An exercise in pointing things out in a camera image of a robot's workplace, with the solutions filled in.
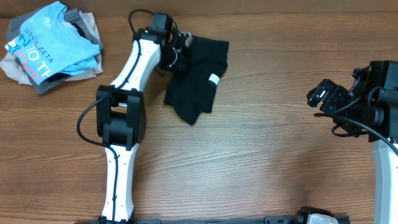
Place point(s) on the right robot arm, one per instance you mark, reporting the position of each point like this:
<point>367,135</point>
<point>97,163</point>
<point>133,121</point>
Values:
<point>369,108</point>

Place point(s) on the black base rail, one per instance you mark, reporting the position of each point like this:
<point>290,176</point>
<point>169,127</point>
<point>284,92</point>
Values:
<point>284,219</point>

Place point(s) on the beige folded garment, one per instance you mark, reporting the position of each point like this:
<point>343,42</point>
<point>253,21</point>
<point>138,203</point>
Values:
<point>14,70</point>

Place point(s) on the black t-shirt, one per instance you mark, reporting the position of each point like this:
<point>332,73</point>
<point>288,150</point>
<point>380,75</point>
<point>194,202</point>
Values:
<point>193,92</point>

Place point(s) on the light blue printed t-shirt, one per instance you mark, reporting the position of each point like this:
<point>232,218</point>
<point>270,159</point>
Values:
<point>48,44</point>

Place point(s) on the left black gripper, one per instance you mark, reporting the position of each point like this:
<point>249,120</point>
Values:
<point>181,65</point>

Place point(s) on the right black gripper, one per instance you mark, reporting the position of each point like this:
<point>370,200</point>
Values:
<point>329,97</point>

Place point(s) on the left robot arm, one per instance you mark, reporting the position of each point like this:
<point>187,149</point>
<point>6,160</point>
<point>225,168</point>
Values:
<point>120,110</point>

